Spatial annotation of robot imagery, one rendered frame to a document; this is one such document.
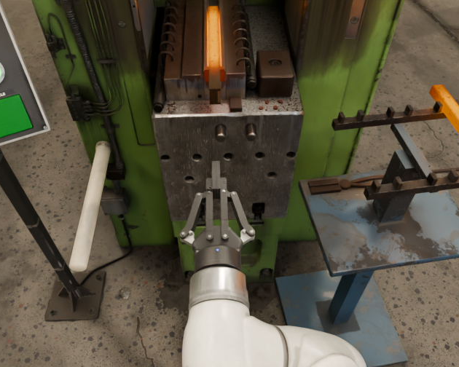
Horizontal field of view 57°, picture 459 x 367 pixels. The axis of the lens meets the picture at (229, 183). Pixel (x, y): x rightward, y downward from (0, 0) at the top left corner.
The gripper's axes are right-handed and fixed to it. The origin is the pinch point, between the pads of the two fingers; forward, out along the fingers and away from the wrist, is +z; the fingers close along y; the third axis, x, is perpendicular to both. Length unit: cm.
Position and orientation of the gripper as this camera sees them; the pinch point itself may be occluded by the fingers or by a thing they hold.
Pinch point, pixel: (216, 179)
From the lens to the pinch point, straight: 80.1
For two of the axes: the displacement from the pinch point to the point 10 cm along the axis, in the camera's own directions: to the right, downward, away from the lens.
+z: -0.4, -7.6, 6.5
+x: 0.0, -6.5, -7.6
